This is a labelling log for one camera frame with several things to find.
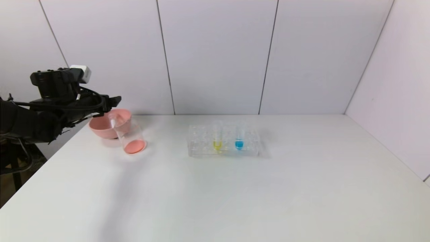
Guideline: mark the clear acrylic test tube rack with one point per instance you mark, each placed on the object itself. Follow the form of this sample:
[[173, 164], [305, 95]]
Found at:
[[201, 148]]

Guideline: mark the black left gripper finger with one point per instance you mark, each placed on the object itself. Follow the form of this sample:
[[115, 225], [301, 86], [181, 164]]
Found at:
[[114, 101]]

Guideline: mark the blue pigment test tube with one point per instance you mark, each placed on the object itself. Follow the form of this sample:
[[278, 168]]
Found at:
[[239, 144]]

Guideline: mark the clear glass beaker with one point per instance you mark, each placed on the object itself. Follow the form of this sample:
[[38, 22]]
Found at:
[[135, 146]]

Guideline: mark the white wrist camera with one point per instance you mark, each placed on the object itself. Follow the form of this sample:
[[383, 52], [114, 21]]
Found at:
[[82, 72]]

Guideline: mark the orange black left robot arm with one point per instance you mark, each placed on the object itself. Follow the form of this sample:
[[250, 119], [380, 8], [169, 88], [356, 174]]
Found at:
[[27, 124]]

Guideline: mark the yellow pigment test tube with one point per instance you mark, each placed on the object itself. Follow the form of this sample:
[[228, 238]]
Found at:
[[217, 145]]

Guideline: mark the red pigment test tube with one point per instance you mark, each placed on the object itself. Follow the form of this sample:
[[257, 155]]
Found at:
[[113, 122]]

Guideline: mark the pink bowl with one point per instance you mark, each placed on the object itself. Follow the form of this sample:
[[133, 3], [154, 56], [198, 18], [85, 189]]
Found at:
[[100, 129]]

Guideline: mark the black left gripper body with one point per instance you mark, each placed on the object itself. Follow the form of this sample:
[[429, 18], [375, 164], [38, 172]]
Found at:
[[108, 104]]

